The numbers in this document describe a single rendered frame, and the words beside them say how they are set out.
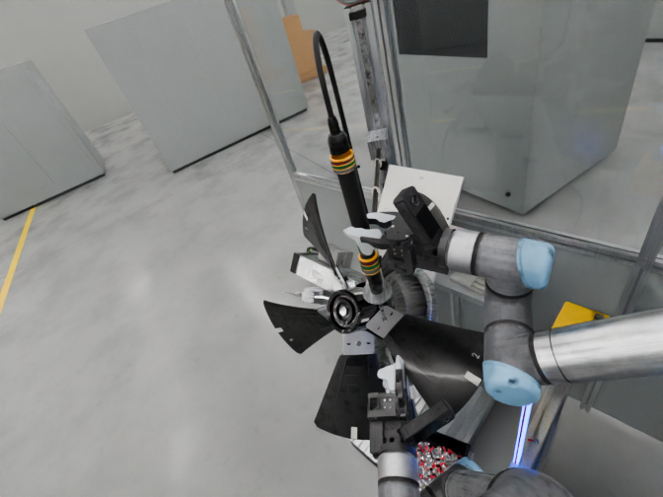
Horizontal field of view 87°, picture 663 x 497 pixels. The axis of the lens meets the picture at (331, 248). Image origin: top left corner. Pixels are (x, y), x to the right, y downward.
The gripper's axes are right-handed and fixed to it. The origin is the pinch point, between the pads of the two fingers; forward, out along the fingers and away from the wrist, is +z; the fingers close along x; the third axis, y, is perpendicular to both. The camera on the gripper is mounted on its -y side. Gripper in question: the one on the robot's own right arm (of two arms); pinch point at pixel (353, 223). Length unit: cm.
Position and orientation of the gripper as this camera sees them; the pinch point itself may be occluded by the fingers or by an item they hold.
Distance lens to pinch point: 72.3
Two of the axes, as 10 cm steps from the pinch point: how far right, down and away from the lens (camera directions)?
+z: -8.1, -1.9, 5.5
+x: 5.3, -6.4, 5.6
